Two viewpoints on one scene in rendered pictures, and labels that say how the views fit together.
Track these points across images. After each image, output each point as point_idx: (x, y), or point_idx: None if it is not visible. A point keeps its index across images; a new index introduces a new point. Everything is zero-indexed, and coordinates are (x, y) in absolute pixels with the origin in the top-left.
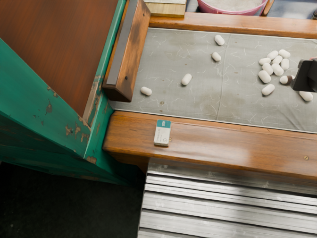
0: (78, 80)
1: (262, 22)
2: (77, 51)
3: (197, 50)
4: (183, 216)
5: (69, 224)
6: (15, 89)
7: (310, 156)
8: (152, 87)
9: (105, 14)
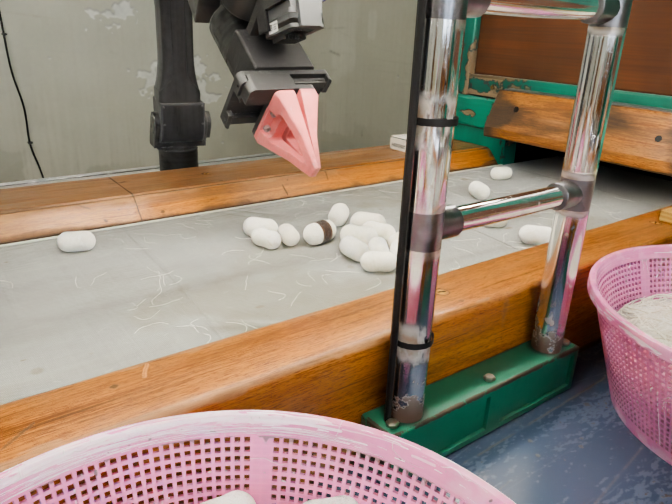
0: (510, 38)
1: (516, 267)
2: None
3: (540, 224)
4: None
5: None
6: None
7: (201, 175)
8: (505, 183)
9: (624, 60)
